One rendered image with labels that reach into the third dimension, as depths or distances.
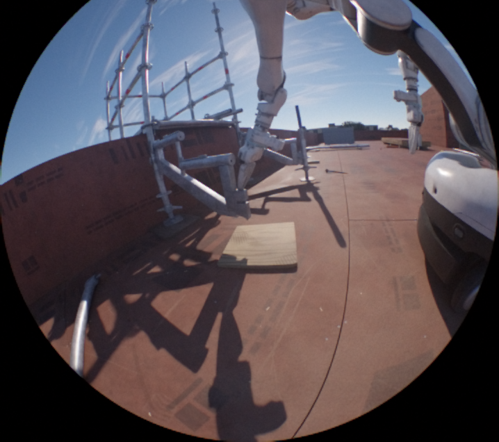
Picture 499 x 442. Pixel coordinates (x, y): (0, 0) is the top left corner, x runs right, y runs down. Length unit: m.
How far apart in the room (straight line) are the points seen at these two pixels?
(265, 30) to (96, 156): 1.09
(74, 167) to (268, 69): 1.12
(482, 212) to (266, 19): 0.61
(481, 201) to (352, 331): 0.42
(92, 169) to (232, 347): 1.13
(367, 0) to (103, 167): 1.39
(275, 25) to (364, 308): 0.71
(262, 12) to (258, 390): 0.77
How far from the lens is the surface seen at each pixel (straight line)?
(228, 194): 0.67
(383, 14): 0.52
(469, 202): 0.48
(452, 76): 0.57
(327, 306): 0.49
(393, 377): 0.48
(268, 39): 0.42
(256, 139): 0.52
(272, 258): 0.60
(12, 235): 1.34
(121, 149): 1.21
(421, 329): 0.55
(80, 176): 1.16
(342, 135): 6.39
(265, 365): 0.43
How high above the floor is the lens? 0.42
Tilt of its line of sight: 16 degrees down
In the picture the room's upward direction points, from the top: 11 degrees counter-clockwise
